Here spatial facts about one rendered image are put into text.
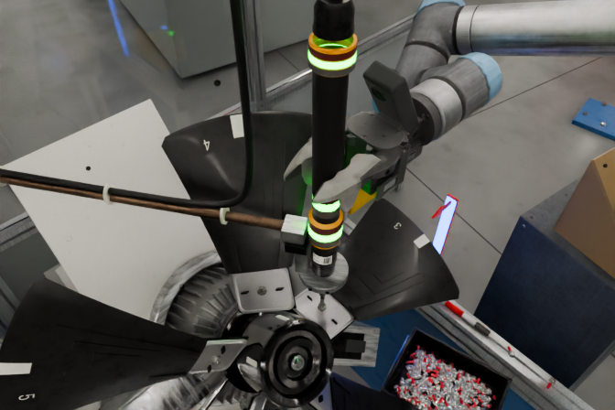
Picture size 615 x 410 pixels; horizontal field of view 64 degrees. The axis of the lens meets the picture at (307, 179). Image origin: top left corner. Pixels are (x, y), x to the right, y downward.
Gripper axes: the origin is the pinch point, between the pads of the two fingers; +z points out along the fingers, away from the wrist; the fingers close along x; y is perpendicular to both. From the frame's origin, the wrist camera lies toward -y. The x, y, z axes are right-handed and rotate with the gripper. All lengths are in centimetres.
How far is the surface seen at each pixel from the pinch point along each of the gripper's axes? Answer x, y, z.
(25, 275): 70, 65, 30
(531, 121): 52, 149, -236
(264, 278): 6.0, 23.2, 2.8
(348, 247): 5.4, 31.1, -15.0
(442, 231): -1, 40, -37
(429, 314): -4, 69, -37
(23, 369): 11.2, 16.0, 32.8
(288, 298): 1.7, 24.5, 1.9
